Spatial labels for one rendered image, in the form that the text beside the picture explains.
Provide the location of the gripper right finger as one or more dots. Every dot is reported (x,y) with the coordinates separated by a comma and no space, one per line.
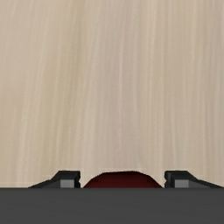
(178,178)

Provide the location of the red tomato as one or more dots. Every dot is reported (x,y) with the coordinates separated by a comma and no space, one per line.
(122,180)

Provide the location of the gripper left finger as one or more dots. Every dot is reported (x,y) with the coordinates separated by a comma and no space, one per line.
(66,178)

